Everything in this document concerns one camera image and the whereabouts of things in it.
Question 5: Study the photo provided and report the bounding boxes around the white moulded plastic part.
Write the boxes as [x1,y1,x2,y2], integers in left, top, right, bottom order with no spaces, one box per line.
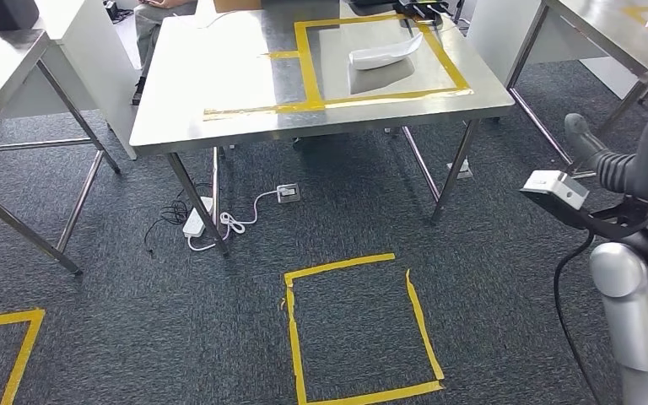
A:
[348,31,424,71]

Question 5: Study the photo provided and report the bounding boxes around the steel workbench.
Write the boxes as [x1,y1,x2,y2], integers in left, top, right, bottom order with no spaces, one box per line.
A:
[129,0,516,258]

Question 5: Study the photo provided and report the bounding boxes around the steel table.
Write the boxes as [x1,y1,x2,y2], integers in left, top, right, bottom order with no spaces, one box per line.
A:
[0,29,122,276]
[505,0,648,180]

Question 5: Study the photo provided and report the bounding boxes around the grey floor socket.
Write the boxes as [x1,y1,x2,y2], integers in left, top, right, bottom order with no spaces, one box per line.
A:
[276,182,301,204]
[445,158,475,181]

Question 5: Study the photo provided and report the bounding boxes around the yellow floor tape square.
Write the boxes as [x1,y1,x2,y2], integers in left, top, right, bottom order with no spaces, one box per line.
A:
[280,252,446,405]

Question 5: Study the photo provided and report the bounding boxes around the yellow tape double rectangle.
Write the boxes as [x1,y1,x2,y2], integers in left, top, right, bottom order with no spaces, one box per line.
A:
[202,13,475,122]

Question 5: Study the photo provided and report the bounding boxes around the white power strip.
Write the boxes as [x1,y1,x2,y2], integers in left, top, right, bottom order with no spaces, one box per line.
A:
[182,196,214,238]

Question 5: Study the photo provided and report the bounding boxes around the person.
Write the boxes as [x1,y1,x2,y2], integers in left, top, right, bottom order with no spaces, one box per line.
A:
[131,0,199,106]

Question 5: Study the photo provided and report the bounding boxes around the white cabinet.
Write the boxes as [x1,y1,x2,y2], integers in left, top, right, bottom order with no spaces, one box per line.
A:
[0,0,141,161]

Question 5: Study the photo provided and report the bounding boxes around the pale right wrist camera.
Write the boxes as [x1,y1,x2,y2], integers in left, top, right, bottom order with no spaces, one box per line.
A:
[519,170,648,241]

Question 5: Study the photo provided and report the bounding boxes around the black camera cable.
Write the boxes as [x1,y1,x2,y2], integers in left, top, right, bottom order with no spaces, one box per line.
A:
[553,229,605,405]

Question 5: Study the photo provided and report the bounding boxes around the thin black cable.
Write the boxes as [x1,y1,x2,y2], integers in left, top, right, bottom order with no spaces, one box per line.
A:
[143,181,213,256]

